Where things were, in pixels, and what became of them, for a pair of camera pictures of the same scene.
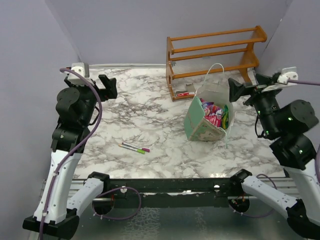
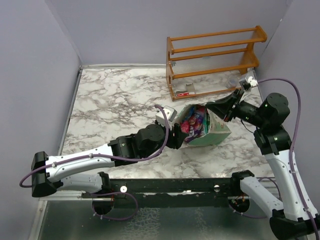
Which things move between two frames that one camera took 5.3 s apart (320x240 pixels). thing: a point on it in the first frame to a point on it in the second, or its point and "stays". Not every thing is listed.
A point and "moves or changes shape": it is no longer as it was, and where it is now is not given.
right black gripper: x=263 y=82 to x=223 y=106
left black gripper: x=109 y=92 to x=176 y=137
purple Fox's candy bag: x=212 y=112 to x=193 y=122
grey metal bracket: x=190 y=88 stays
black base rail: x=177 y=192 stays
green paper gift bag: x=210 y=114 moves or changes shape
